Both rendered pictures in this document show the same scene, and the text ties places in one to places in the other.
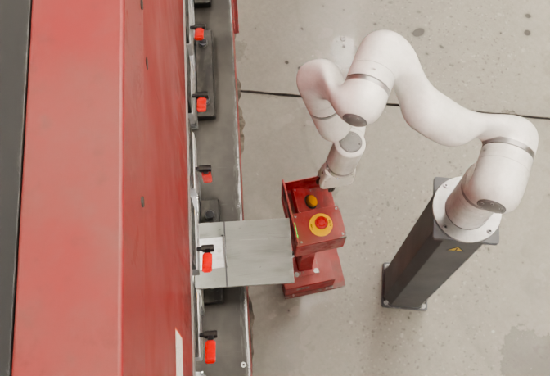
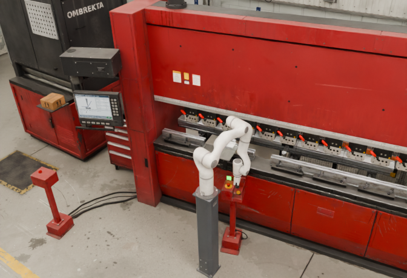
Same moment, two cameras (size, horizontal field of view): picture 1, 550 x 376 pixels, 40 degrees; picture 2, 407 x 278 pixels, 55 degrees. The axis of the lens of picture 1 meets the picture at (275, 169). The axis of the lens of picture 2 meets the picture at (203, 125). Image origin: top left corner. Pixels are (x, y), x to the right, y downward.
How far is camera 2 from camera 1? 3.38 m
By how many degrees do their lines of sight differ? 70
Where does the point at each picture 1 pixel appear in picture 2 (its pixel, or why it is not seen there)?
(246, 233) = (229, 152)
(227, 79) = (283, 174)
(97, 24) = (221, 16)
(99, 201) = (201, 13)
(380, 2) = not seen: outside the picture
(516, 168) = (201, 151)
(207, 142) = (264, 165)
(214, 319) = not seen: hidden behind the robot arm
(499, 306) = not seen: outside the picture
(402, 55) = (238, 126)
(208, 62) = (290, 170)
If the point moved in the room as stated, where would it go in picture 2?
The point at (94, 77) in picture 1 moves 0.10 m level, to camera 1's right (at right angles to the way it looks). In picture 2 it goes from (215, 15) to (209, 18)
